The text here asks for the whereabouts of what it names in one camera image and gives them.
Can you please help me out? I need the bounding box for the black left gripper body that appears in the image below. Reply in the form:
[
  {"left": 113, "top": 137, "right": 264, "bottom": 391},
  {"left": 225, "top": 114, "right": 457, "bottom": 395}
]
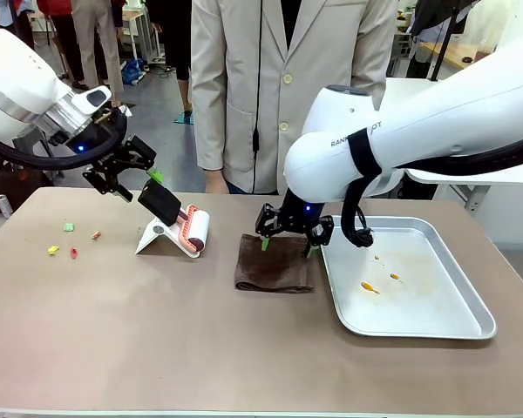
[{"left": 96, "top": 135, "right": 146, "bottom": 176}]

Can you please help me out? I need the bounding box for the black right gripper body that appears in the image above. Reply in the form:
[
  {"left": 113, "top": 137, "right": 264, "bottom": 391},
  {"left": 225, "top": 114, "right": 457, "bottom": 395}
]
[{"left": 278, "top": 189, "right": 324, "bottom": 233}]

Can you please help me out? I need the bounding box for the lint roller with black handle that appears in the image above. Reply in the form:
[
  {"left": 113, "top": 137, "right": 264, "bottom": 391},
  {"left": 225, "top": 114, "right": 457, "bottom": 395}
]
[{"left": 137, "top": 179, "right": 212, "bottom": 256}]

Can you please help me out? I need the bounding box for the brown cloth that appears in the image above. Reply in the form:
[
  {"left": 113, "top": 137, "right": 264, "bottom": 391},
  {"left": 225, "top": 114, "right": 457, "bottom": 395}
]
[{"left": 234, "top": 233, "right": 316, "bottom": 293}]

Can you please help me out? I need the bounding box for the person's right forearm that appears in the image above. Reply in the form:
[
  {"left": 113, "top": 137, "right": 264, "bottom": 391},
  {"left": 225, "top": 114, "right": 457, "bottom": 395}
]
[{"left": 190, "top": 0, "right": 228, "bottom": 172}]

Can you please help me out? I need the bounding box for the person's right hand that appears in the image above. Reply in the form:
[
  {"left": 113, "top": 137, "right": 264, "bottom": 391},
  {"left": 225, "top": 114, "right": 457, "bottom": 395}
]
[{"left": 204, "top": 168, "right": 230, "bottom": 195}]

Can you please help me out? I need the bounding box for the white lint roller stand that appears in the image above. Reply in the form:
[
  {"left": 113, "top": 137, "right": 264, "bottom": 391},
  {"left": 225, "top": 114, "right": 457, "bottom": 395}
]
[{"left": 133, "top": 217, "right": 201, "bottom": 260}]

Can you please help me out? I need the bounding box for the blue plastic bag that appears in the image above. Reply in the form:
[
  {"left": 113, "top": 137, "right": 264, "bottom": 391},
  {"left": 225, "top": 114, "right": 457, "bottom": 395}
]
[{"left": 120, "top": 57, "right": 147, "bottom": 86}]

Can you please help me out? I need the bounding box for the dark brown bag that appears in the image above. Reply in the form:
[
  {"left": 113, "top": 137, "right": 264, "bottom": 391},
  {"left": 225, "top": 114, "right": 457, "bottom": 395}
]
[{"left": 0, "top": 161, "right": 54, "bottom": 214}]

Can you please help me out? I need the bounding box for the bystander in khaki trousers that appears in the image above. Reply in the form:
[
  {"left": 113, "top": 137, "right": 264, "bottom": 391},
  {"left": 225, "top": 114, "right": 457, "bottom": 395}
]
[{"left": 71, "top": 0, "right": 126, "bottom": 107}]

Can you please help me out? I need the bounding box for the silver metal tray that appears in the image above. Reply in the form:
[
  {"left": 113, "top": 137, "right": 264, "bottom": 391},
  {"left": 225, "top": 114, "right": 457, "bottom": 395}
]
[{"left": 320, "top": 215, "right": 498, "bottom": 340}]

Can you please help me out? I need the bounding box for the bystander in black clothes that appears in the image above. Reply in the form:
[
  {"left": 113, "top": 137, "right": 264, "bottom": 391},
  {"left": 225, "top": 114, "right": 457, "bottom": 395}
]
[{"left": 146, "top": 0, "right": 194, "bottom": 113}]

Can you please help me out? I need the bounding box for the bystander in red top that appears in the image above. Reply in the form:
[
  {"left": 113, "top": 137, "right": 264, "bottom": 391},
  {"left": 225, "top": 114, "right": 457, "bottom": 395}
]
[{"left": 34, "top": 0, "right": 90, "bottom": 91}]

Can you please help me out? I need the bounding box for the person in beige jacket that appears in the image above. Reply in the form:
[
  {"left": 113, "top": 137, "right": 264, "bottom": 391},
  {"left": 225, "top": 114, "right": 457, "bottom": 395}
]
[{"left": 190, "top": 0, "right": 400, "bottom": 196}]

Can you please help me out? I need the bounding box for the bystander in dark jacket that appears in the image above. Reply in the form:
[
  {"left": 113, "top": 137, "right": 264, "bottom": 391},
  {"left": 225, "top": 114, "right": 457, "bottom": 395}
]
[{"left": 405, "top": 0, "right": 480, "bottom": 80}]

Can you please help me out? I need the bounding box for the wooden background table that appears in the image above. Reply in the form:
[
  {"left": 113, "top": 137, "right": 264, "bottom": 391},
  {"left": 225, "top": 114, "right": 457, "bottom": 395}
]
[{"left": 419, "top": 41, "right": 497, "bottom": 71}]

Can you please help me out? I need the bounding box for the black vertical pole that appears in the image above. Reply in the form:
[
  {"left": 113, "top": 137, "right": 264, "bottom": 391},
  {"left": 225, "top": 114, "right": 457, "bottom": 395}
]
[{"left": 430, "top": 0, "right": 459, "bottom": 82}]

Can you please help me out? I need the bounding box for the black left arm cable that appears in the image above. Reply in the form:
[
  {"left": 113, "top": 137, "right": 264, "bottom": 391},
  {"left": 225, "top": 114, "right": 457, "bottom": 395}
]
[{"left": 0, "top": 108, "right": 129, "bottom": 172}]

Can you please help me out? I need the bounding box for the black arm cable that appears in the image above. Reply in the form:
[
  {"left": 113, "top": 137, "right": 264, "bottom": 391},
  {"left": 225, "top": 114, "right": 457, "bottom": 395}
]
[
  {"left": 340, "top": 130, "right": 523, "bottom": 249},
  {"left": 0, "top": 108, "right": 129, "bottom": 172}
]

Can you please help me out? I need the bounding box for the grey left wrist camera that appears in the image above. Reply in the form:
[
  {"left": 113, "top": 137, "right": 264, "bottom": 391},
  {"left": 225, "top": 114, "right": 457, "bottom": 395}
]
[{"left": 71, "top": 84, "right": 113, "bottom": 117}]

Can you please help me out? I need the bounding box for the black strap on arm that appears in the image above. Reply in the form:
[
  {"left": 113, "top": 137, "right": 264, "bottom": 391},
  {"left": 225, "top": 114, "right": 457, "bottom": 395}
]
[{"left": 347, "top": 129, "right": 383, "bottom": 178}]

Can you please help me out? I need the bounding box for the black lanyard cable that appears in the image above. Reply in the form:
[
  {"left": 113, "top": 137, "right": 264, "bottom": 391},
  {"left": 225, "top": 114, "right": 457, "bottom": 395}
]
[{"left": 251, "top": 0, "right": 263, "bottom": 193}]

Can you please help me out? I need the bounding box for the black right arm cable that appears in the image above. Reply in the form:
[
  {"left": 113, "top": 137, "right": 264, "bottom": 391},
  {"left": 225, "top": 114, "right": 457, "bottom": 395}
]
[{"left": 340, "top": 130, "right": 523, "bottom": 249}]

